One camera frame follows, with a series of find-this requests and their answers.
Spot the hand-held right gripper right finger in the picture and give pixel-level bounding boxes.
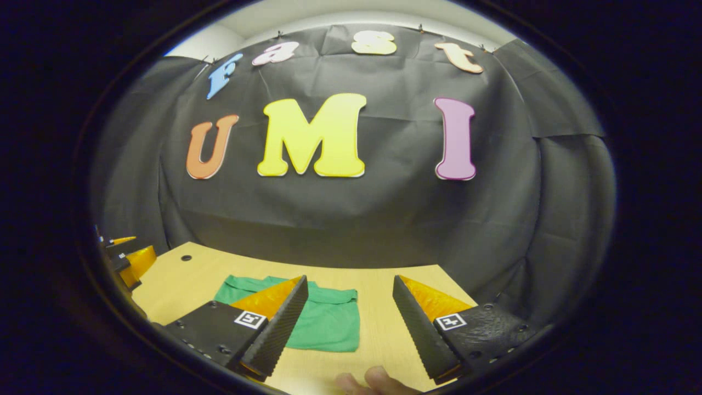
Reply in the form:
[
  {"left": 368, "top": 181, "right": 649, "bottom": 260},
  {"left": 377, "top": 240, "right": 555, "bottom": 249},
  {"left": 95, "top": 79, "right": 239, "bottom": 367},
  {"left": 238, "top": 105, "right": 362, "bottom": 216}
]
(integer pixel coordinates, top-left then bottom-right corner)
[{"left": 392, "top": 275, "right": 544, "bottom": 386}]

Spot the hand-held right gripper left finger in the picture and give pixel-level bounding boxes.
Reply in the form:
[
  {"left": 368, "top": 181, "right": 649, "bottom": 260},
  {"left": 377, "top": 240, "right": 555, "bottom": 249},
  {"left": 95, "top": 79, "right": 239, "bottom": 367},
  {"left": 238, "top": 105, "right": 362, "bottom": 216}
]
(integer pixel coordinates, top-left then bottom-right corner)
[{"left": 162, "top": 275, "right": 309, "bottom": 383}]

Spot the green T-shirt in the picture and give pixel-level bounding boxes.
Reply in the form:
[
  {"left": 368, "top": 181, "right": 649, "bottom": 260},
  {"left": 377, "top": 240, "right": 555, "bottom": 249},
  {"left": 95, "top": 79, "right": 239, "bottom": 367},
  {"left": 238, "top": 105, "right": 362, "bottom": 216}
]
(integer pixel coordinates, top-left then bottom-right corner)
[{"left": 214, "top": 274, "right": 361, "bottom": 353}]

